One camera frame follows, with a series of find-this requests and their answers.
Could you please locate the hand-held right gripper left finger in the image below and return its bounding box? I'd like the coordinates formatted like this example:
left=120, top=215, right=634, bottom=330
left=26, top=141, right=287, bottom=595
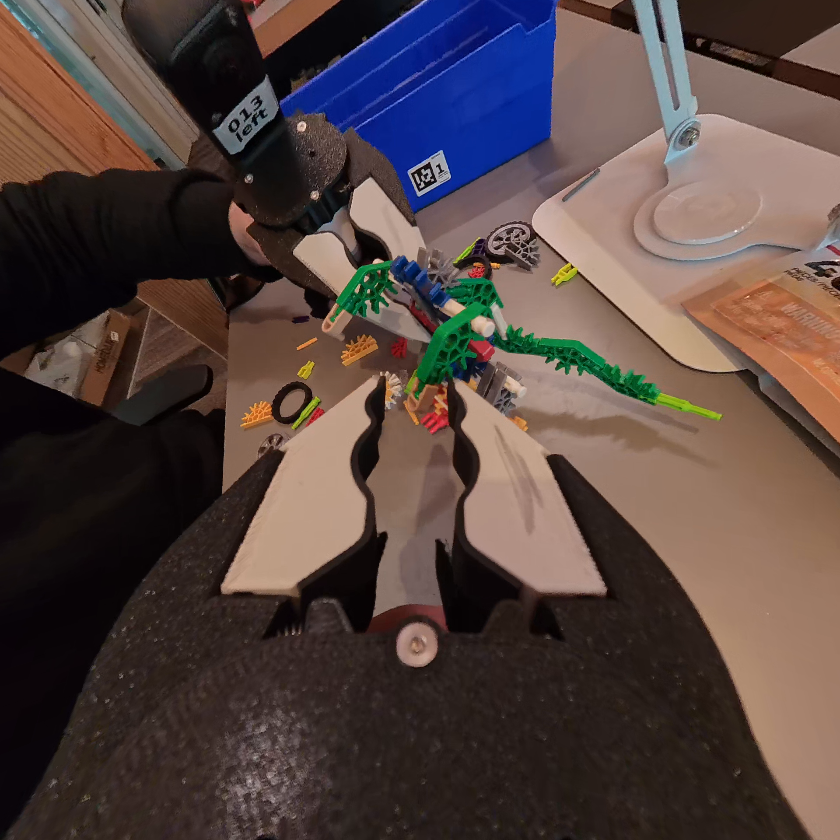
left=220, top=377, right=389, bottom=632

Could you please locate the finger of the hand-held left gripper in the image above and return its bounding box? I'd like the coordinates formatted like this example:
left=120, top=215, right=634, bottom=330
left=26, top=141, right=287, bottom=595
left=348, top=180, right=427, bottom=263
left=292, top=230, right=437, bottom=345

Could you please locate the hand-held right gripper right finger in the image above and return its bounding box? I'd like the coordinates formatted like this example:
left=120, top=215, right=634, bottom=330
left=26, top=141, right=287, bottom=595
left=435, top=381, right=609, bottom=633

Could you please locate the blue tagged plastic bin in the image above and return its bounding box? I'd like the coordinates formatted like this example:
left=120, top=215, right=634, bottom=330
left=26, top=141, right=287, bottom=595
left=279, top=0, right=559, bottom=214

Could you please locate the colourful construction toy dinosaur model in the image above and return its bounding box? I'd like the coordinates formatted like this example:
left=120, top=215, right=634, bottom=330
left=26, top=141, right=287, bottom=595
left=322, top=256, right=723, bottom=434

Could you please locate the person's left forearm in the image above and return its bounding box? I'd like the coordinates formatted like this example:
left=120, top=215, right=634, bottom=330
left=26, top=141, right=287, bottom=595
left=0, top=167, right=263, bottom=358

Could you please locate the person's left hand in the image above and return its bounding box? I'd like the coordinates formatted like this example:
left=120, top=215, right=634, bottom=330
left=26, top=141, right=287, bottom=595
left=226, top=200, right=265, bottom=266

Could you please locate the black chair leg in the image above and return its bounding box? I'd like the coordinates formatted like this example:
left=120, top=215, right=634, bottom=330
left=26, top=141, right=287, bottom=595
left=112, top=364, right=214, bottom=427

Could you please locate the white adjustable book stand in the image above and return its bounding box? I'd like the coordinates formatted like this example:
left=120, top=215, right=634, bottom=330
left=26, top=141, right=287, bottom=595
left=532, top=0, right=840, bottom=373

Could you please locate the cardboard box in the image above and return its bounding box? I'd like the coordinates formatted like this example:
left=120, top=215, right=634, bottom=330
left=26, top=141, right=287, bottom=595
left=20, top=308, right=132, bottom=408

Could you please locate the printed toy packaging bag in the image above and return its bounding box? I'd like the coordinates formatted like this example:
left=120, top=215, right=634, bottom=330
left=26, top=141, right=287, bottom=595
left=681, top=246, right=840, bottom=460

